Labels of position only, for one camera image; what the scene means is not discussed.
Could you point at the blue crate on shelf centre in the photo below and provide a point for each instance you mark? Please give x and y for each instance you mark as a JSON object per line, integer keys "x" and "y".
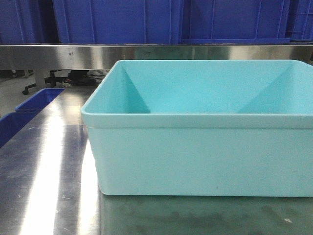
{"x": 172, "y": 22}

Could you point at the blue crate on shelf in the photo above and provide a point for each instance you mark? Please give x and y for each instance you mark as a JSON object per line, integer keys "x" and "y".
{"x": 172, "y": 22}
{"x": 300, "y": 20}
{"x": 27, "y": 22}

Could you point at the blue crate on shelf left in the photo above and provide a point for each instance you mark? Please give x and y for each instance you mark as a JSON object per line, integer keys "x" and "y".
{"x": 27, "y": 22}

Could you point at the blue crate on shelf right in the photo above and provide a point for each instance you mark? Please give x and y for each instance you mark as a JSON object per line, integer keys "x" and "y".
{"x": 300, "y": 20}

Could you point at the light turquoise plastic tub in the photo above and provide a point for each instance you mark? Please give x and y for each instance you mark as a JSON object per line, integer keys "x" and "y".
{"x": 203, "y": 128}

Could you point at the black office chair base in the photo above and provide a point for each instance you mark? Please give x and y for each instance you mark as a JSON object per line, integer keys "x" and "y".
{"x": 41, "y": 81}

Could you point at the blue bin beside table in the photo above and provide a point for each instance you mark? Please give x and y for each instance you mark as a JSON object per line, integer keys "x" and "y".
{"x": 12, "y": 123}

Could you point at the stainless steel shelf rail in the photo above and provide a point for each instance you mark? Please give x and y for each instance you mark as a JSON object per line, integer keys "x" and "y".
{"x": 92, "y": 57}

